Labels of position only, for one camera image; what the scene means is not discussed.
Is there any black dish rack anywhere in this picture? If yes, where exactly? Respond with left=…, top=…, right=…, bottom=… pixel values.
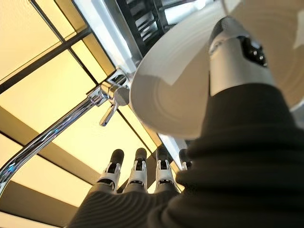
left=118, top=0, right=181, bottom=52

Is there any cream round plate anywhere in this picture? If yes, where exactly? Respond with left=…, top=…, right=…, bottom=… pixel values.
left=130, top=0, right=304, bottom=140

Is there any chrome kitchen faucet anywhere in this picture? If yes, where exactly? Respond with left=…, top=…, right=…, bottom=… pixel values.
left=0, top=67, right=131, bottom=193

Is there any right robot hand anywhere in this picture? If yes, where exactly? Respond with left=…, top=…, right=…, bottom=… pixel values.
left=67, top=18, right=304, bottom=228

